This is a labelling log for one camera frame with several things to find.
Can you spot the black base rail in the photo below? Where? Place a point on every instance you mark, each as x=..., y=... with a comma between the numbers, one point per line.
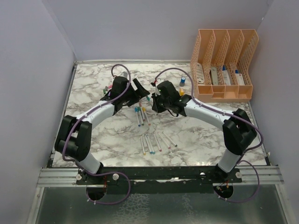
x=157, y=180

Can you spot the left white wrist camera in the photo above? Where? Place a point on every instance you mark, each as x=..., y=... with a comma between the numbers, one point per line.
x=124, y=74

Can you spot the white box in organizer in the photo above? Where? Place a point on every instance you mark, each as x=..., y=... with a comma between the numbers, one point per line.
x=239, y=78

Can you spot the blue cap left marker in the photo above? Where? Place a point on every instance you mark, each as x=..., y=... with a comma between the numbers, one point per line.
x=137, y=116

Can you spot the pink cap marker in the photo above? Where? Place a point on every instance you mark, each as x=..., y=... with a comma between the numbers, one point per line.
x=164, y=141

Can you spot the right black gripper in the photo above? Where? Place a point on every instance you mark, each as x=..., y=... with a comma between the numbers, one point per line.
x=155, y=107

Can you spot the peach plastic file organizer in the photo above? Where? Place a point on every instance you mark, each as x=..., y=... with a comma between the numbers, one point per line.
x=227, y=50

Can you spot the blue grey round stamp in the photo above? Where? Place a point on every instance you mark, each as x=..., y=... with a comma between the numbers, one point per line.
x=182, y=81

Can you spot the magenta cap marker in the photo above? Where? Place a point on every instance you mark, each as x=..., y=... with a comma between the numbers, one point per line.
x=157, y=142

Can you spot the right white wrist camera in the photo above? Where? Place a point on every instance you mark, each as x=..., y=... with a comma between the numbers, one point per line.
x=157, y=91

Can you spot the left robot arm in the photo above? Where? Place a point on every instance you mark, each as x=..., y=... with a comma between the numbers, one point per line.
x=74, y=135

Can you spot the yellow grey square stamp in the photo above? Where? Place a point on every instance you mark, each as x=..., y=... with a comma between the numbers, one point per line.
x=181, y=91

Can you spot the light blue cap marker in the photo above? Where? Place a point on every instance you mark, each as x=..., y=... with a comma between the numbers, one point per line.
x=150, y=144

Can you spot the brown cap marker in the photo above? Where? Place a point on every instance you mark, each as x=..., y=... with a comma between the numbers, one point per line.
x=142, y=113

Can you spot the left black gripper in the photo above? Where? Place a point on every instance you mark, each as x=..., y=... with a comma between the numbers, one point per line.
x=140, y=92

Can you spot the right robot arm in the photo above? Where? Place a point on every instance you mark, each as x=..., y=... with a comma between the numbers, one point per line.
x=237, y=128

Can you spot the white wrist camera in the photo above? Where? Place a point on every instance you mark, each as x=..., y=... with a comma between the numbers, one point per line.
x=157, y=91
x=124, y=74

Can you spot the green cap marker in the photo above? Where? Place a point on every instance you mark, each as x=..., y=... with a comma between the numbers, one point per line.
x=140, y=115
x=142, y=145

